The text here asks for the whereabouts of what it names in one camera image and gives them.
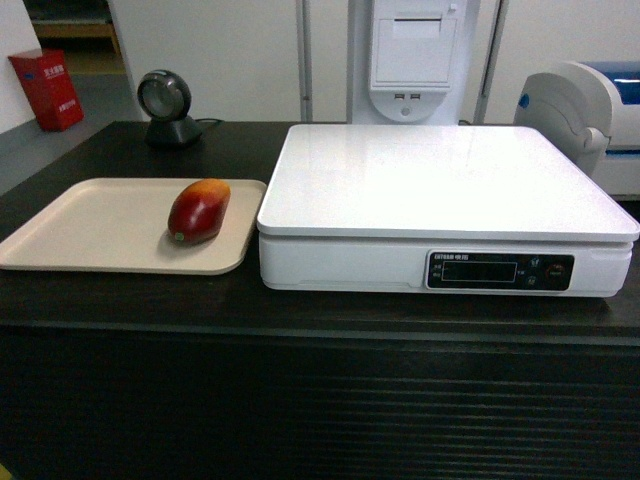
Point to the black barcode scanner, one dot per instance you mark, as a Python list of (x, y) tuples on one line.
[(166, 98)]

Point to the wooden shelf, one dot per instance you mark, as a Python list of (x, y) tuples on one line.
[(82, 19)]

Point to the red fire extinguisher box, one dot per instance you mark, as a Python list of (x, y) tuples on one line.
[(46, 82)]

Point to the white checkout scale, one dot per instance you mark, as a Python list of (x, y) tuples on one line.
[(438, 210)]

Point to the white receipt printer terminal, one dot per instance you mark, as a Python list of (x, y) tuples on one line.
[(420, 62)]

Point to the white blue label printer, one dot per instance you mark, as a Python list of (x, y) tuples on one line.
[(590, 112)]

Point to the beige plastic tray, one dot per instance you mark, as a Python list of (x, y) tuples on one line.
[(120, 225)]

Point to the black checkout counter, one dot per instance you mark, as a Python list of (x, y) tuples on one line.
[(119, 375)]

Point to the dark red mango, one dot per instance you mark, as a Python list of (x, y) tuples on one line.
[(198, 212)]

